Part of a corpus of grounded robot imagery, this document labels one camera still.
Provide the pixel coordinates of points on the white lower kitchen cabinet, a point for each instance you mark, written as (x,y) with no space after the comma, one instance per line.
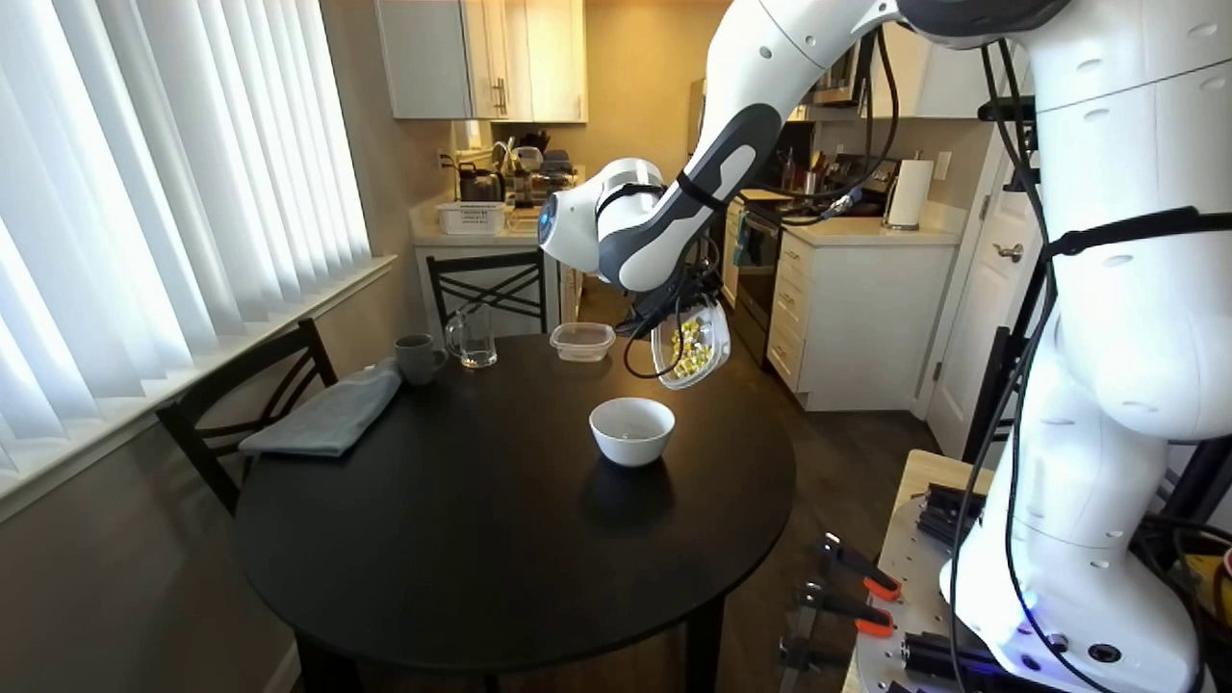
(853,320)

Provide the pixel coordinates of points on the black table leg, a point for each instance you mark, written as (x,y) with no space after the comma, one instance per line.
(702,649)
(330,669)

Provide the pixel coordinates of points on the countertop appliances clutter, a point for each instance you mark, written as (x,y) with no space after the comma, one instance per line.
(513,166)

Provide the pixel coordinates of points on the light robot stand table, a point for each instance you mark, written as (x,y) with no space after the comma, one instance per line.
(890,591)

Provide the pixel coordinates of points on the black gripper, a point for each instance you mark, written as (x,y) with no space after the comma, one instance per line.
(668,303)

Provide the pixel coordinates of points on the kitchen counter with sink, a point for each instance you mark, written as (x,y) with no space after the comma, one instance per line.
(469,229)

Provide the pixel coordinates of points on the small empty plastic container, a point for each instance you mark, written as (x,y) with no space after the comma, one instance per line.
(584,339)

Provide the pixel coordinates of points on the clear drinking glass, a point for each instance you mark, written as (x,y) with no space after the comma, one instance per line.
(477,343)

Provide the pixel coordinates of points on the white vertical window blinds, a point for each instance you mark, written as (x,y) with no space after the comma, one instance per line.
(157,179)

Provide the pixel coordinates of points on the black box on stand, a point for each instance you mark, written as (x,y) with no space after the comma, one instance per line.
(948,511)

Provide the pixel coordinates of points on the grey folded cloth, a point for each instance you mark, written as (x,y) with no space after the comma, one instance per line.
(330,415)

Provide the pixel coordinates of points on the orange black bar clamp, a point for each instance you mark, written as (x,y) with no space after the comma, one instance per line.
(858,563)
(847,610)

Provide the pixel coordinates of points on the clear plastic food container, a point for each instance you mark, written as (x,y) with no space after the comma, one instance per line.
(697,368)

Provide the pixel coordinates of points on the white kitchen cabinet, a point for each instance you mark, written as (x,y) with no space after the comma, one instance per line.
(450,61)
(853,320)

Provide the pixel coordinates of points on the yellowish snack pieces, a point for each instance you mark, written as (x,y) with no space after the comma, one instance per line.
(693,347)

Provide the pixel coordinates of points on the black chair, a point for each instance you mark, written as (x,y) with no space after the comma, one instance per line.
(224,407)
(483,275)

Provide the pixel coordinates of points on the white ceramic bowl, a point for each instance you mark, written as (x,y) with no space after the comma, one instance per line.
(634,437)

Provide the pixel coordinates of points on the black kitchen stove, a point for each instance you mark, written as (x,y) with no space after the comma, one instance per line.
(754,270)

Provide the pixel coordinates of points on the white paper towel roll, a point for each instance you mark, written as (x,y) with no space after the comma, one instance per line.
(910,194)

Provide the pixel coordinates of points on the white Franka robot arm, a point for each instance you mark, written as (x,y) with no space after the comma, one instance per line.
(1130,320)

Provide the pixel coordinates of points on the white upper kitchen cabinet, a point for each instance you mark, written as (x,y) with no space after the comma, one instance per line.
(450,61)

